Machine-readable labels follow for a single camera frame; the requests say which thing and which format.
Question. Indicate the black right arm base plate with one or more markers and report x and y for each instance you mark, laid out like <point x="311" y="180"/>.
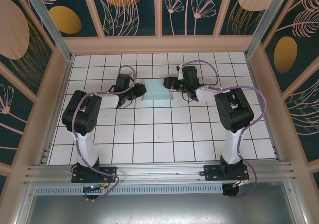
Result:
<point x="211" y="171"/>

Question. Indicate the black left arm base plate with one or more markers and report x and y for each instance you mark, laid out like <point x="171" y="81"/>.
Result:
<point x="109" y="171"/>

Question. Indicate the long aluminium base rail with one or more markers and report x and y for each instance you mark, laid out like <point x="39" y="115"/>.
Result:
<point x="159" y="170"/>

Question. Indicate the light blue cloth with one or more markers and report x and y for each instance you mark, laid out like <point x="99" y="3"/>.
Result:
<point x="157" y="90"/>

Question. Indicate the aluminium corner post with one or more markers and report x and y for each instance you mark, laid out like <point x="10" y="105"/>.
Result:
<point x="47" y="22"/>
<point x="266" y="20"/>

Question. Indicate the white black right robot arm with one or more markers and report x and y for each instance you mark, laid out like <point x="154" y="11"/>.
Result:
<point x="231" y="146"/>

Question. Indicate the aluminium side rail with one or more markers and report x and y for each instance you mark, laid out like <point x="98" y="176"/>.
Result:
<point x="266" y="119"/>
<point x="56" y="109"/>

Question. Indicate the grey metal sheet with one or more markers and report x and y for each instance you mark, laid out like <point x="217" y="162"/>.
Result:
<point x="159" y="210"/>

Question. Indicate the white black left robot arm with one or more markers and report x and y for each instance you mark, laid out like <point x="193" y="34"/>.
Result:
<point x="87" y="146"/>

